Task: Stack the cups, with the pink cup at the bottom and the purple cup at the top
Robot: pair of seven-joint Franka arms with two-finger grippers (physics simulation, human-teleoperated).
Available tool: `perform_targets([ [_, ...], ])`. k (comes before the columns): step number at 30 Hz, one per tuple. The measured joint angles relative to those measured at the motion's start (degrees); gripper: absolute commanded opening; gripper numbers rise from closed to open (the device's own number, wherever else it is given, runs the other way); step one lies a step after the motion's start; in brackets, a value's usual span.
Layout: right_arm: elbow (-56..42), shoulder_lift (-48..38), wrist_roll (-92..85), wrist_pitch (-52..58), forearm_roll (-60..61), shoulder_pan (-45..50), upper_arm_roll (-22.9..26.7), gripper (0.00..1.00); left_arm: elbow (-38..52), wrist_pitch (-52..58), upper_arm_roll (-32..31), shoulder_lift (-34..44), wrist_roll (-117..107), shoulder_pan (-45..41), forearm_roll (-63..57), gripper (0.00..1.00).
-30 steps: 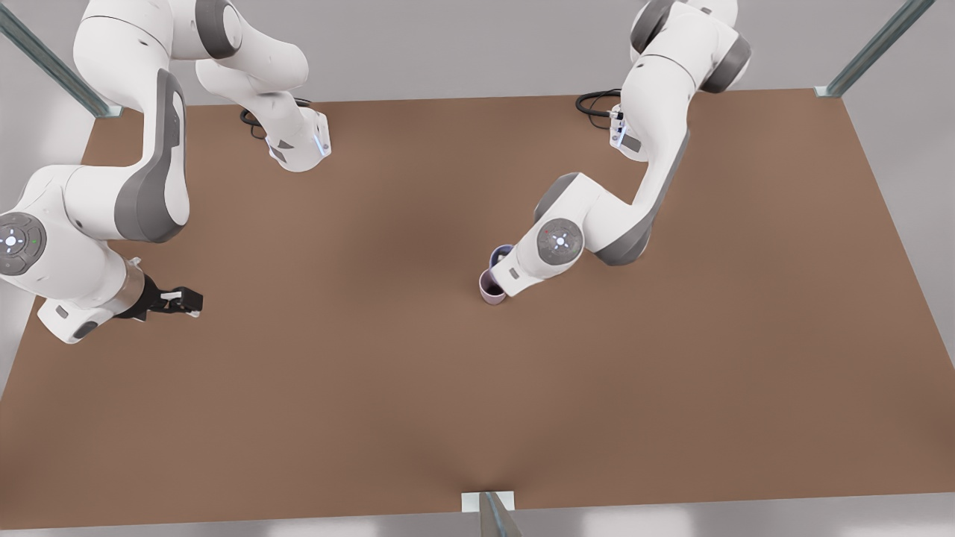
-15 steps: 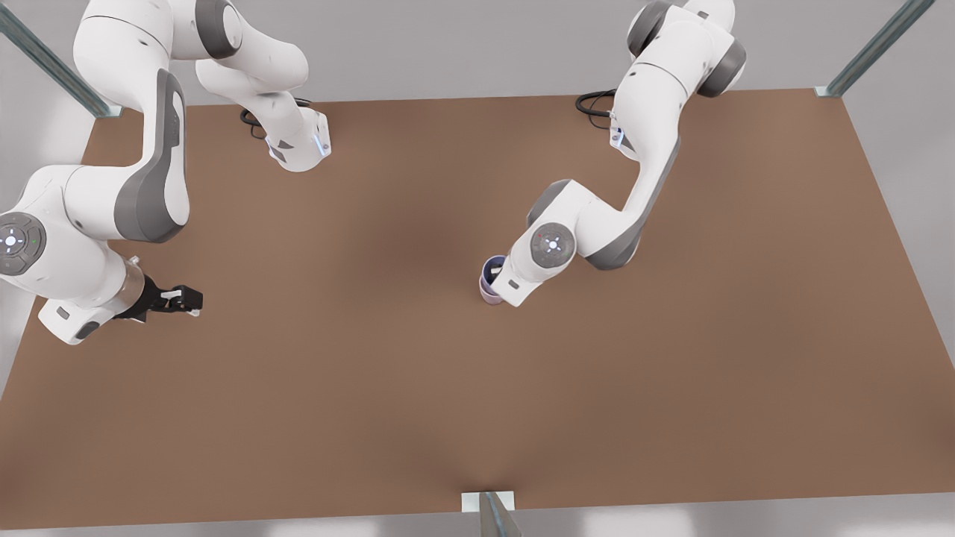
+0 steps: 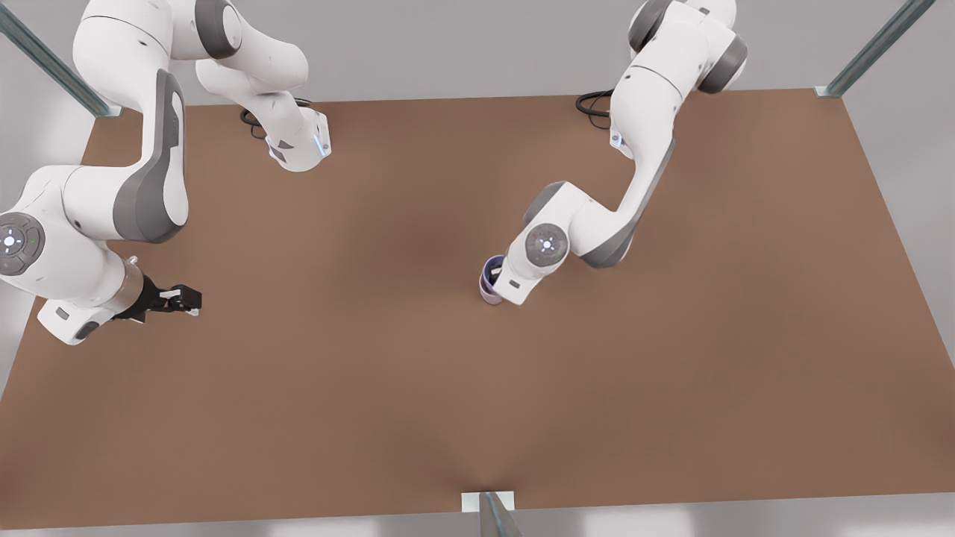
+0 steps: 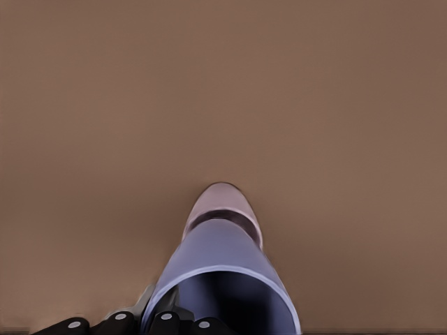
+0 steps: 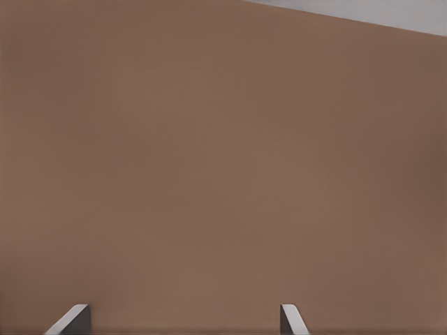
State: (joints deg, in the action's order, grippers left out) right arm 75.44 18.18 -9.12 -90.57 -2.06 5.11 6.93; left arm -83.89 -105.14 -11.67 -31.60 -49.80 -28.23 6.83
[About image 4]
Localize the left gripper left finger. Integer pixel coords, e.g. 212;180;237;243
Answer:
29;283;156;335

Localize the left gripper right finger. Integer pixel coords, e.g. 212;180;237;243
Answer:
149;288;230;335

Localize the pink cup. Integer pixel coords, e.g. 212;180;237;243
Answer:
183;181;265;251

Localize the purple cup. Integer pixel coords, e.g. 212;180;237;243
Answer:
138;218;302;335

